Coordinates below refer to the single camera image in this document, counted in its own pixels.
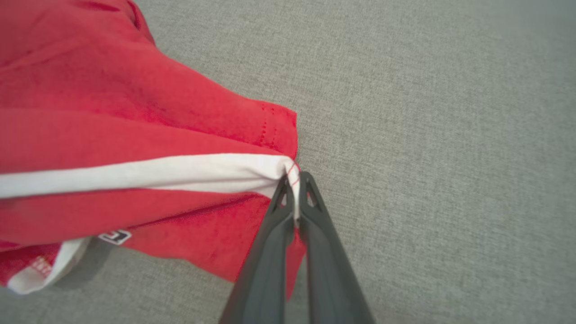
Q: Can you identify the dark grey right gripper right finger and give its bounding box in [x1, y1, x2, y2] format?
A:
[298, 171, 375, 324]

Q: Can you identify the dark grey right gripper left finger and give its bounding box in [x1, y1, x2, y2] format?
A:
[219, 175, 295, 324]

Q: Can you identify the red garment with white stripe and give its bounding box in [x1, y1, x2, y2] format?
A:
[0, 0, 307, 300]

